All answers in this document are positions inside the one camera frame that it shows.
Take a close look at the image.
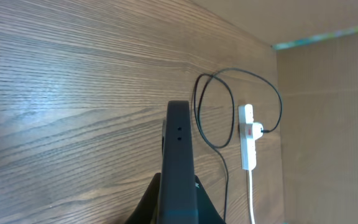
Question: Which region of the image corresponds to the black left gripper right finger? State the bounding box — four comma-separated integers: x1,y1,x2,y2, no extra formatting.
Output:
195,175,226,224

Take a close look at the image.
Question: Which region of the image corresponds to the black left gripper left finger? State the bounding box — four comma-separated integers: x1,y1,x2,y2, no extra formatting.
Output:
125,173,161,224

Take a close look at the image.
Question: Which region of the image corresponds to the blue Samsung Galaxy smartphone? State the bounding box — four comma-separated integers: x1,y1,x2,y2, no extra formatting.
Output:
157,101,198,224

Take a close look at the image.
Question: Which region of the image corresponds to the white power extension strip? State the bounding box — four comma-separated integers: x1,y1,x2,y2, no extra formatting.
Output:
238,104,257,170

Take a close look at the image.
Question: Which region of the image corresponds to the white USB charger plug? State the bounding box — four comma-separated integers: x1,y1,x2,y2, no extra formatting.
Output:
246,122,264,140

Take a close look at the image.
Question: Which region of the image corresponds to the brown cardboard sheet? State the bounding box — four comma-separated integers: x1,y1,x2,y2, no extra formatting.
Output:
200,0,358,223

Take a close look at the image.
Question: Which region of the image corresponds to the white extension strip cord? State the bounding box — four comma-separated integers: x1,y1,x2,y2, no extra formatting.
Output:
247,169,256,224

